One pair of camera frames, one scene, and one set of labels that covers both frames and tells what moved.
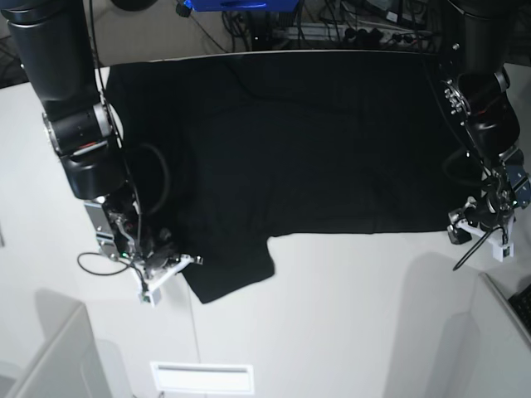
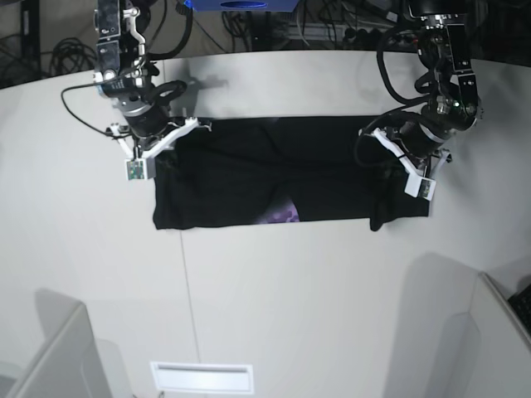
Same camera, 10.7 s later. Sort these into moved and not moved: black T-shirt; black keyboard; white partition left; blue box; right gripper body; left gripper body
Moved: right gripper body; left gripper body; black T-shirt
Not moved: white partition left; blue box; black keyboard
